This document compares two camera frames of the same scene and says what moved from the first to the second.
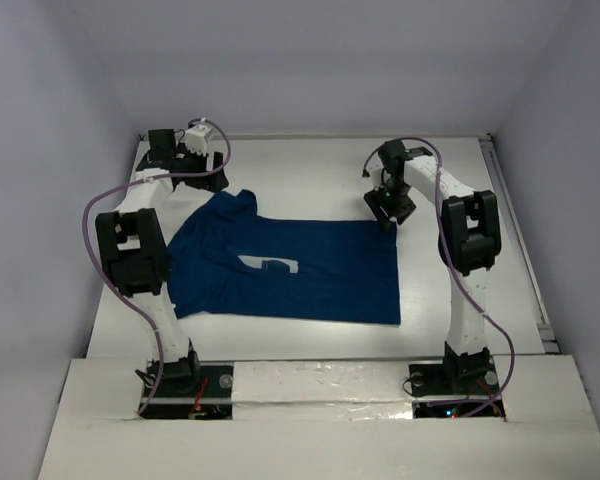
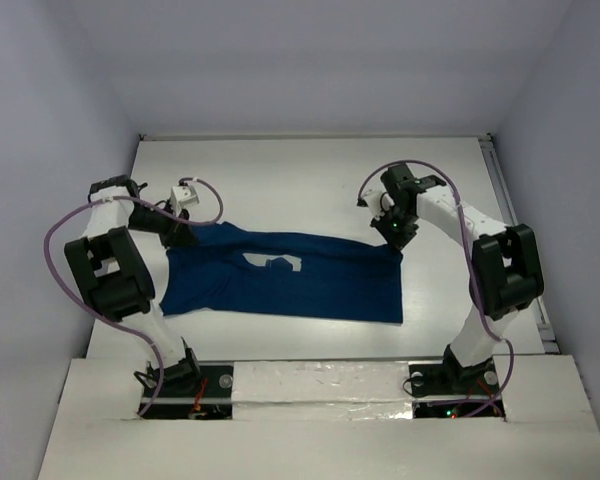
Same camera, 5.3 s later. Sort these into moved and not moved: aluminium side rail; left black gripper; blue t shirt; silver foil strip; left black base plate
Moved: blue t shirt; left black gripper
Not moved: aluminium side rail; silver foil strip; left black base plate
